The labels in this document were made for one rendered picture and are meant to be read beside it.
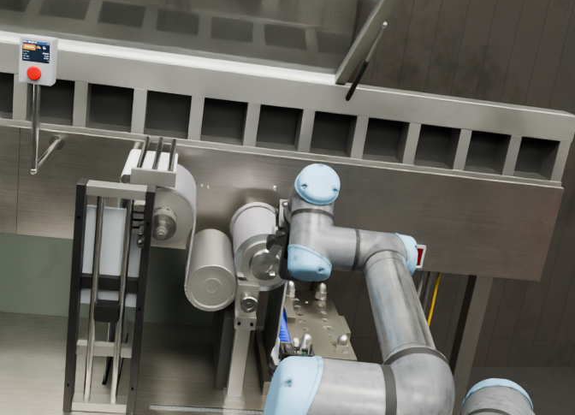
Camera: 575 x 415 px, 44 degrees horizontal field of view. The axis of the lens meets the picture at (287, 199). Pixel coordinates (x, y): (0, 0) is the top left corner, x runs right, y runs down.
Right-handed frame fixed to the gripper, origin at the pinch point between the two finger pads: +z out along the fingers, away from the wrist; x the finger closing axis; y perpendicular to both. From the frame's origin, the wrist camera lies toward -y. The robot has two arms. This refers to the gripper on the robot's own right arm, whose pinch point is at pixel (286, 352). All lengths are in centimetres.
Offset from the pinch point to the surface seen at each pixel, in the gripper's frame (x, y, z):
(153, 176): 34, 36, 10
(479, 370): -149, -109, 193
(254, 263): 8.7, 16.5, 11.5
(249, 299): 9.6, 10.3, 4.5
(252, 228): 9.0, 21.7, 21.6
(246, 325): 9.3, 2.8, 6.5
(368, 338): -80, -91, 189
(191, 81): 28, 53, 46
